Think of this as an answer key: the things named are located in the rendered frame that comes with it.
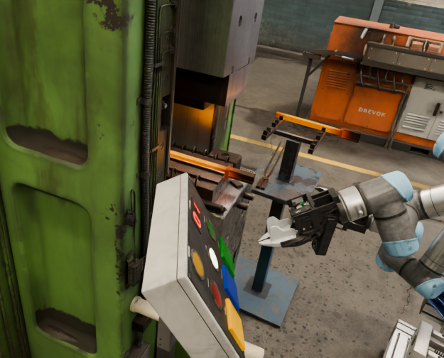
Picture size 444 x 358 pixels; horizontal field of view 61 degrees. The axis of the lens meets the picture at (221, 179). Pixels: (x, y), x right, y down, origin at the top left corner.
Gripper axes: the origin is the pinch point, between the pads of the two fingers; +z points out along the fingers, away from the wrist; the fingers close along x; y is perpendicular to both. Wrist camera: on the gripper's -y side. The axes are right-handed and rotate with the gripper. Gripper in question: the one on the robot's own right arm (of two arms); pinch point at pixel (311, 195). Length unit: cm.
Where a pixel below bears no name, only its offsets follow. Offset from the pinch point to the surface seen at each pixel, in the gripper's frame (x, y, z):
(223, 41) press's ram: -17, -46, 32
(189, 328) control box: -73, -8, 12
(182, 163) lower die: -2.9, 1.0, 46.8
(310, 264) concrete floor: 91, 100, -10
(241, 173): -1.3, -1.2, 24.7
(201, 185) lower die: -11.2, 2.0, 35.5
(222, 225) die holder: -15.7, 11.9, 24.9
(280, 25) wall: 754, 34, 175
